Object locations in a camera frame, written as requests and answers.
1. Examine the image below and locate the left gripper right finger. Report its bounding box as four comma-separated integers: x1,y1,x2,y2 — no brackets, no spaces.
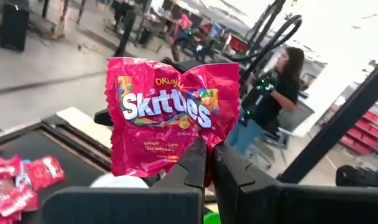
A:
213,141,378,224

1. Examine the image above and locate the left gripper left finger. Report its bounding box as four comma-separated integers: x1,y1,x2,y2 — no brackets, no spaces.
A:
41,138,208,224

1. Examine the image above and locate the blue white candy bar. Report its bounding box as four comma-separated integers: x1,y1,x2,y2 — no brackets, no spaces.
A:
14,159,33,187

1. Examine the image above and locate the white bowl with black face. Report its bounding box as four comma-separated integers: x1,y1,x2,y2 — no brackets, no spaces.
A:
89,173,149,189

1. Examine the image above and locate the black table mat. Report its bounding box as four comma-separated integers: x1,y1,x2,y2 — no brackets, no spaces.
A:
0,129,112,224

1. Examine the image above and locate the green plastic bowl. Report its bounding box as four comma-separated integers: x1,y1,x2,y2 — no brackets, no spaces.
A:
203,212,221,224

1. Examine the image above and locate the red storage shelf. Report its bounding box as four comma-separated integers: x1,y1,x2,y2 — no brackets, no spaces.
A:
339,110,378,156

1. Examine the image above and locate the person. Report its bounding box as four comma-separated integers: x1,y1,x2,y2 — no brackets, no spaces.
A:
226,46,305,158

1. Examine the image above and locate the black floor cabinet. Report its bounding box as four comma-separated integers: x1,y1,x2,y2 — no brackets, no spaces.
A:
0,2,30,52

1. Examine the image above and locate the black diagonal frame strut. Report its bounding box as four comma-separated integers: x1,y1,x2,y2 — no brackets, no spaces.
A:
275,54,378,184

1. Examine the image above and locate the black aluminium table frame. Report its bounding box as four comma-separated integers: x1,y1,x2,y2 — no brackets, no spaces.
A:
0,107,114,170

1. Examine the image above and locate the black post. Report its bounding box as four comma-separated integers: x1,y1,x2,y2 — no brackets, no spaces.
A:
114,9,137,58

